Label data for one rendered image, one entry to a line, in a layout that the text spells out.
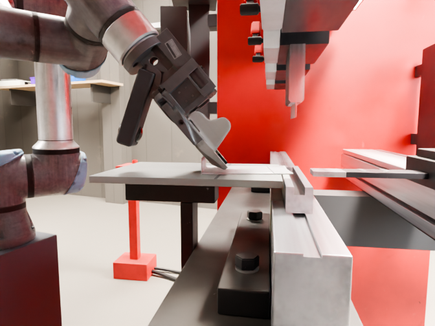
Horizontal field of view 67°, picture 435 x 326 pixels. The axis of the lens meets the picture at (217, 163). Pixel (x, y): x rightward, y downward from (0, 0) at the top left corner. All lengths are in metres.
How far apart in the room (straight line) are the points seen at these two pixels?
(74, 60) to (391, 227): 0.85
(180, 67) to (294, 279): 0.34
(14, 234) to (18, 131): 5.44
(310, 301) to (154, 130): 4.32
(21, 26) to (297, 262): 0.49
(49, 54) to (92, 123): 4.60
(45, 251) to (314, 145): 1.00
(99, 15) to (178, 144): 3.89
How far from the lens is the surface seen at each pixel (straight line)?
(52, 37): 0.59
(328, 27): 0.40
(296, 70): 0.46
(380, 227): 1.00
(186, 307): 0.38
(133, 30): 0.50
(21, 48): 0.59
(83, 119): 5.30
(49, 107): 0.95
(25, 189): 0.95
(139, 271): 2.44
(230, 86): 1.37
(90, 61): 0.61
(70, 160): 0.95
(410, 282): 1.60
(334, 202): 0.95
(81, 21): 0.55
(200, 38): 2.00
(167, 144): 4.44
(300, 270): 0.28
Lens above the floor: 1.07
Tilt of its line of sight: 6 degrees down
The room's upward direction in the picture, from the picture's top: straight up
